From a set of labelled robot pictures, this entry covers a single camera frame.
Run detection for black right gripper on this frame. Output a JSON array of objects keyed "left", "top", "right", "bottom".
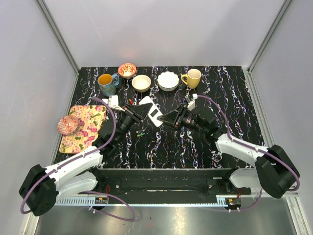
[{"left": 157, "top": 103, "right": 206, "bottom": 134}]

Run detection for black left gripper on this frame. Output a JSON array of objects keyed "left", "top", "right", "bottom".
[{"left": 115, "top": 103, "right": 153, "bottom": 144}]

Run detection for white red remote control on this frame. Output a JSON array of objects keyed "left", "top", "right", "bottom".
[{"left": 139, "top": 96, "right": 163, "bottom": 127}]

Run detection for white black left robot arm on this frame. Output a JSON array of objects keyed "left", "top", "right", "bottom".
[{"left": 19, "top": 103, "right": 152, "bottom": 216}]

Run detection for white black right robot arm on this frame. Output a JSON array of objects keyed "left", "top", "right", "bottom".
[{"left": 157, "top": 104, "right": 299, "bottom": 199}]

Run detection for cream round bowl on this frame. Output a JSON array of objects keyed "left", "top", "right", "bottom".
[{"left": 132, "top": 75, "right": 151, "bottom": 93}]

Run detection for white scalloped bowl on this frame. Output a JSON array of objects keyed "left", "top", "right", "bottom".
[{"left": 157, "top": 71, "right": 179, "bottom": 92}]

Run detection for orange patterned small bowl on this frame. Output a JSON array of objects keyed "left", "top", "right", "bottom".
[{"left": 118, "top": 63, "right": 137, "bottom": 79}]

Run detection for yellow mug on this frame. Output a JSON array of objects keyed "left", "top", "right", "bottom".
[{"left": 180, "top": 69, "right": 202, "bottom": 89}]

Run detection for blue floral mug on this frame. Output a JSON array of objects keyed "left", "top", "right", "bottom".
[{"left": 97, "top": 74, "right": 120, "bottom": 97}]

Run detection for floral wooden tray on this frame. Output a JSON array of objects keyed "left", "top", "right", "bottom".
[{"left": 59, "top": 105, "right": 107, "bottom": 154}]

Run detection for red patterned bowl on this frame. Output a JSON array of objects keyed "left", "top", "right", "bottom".
[{"left": 57, "top": 115, "right": 80, "bottom": 136}]

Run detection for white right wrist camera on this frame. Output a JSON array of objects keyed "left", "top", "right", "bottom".
[{"left": 185, "top": 94, "right": 198, "bottom": 111}]

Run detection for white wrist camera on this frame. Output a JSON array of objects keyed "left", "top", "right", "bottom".
[
  {"left": 185, "top": 94, "right": 198, "bottom": 111},
  {"left": 102, "top": 94, "right": 124, "bottom": 111}
]

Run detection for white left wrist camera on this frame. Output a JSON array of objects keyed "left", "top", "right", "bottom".
[{"left": 102, "top": 94, "right": 124, "bottom": 111}]

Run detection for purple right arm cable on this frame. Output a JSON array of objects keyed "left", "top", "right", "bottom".
[{"left": 197, "top": 94, "right": 301, "bottom": 212}]

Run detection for aluminium frame post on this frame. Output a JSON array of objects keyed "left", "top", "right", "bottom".
[{"left": 36, "top": 0, "right": 80, "bottom": 71}]

